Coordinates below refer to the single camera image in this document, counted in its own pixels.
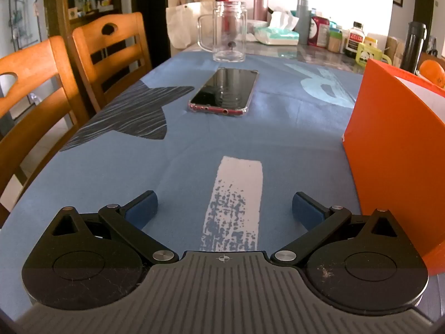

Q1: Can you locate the pink insulated bottle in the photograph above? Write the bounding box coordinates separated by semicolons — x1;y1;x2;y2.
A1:
253;0;269;21

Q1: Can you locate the black smartphone in clear case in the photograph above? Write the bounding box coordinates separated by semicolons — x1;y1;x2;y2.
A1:
188;67;260;118

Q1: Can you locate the brown paper bag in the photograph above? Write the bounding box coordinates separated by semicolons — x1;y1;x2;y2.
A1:
385;36;406;67

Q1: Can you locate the blue printed tablecloth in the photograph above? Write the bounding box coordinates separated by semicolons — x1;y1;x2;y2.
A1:
0;46;445;321

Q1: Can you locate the dark wooden cabinet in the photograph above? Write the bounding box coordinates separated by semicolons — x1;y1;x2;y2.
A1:
43;0;123;40

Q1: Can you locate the black thermos flask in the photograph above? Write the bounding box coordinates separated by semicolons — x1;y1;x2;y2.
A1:
400;21;427;74

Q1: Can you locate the orange fruit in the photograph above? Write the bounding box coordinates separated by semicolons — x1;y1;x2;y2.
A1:
417;59;445;89

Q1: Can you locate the green wet wipes pack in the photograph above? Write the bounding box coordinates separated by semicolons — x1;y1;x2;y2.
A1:
254;26;300;46

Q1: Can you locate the green lid jar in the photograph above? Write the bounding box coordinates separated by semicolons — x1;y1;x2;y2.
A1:
328;25;343;53

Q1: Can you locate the clear glass mug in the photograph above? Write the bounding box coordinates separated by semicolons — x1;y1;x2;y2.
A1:
197;1;248;63

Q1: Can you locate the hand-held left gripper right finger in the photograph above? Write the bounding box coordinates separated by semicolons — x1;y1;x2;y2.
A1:
270;191;400;265

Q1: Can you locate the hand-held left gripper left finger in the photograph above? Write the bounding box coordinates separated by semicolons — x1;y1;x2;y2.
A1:
50;190;179;265

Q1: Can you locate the yellow panda mug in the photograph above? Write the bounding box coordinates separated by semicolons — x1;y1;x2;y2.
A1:
355;43;393;67

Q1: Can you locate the red label container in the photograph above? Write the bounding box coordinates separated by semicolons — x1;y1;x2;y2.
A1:
308;16;330;48

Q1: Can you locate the grey tall bottle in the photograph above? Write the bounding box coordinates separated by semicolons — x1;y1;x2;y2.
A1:
295;0;312;45

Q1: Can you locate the dark bottle with white label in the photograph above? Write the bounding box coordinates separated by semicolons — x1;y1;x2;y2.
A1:
344;21;366;59

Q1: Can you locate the orange rectangular box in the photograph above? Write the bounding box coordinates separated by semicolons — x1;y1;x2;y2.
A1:
342;58;445;277

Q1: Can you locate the wooden dining chair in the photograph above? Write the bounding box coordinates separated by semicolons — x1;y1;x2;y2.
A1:
0;36;92;228
71;11;154;112

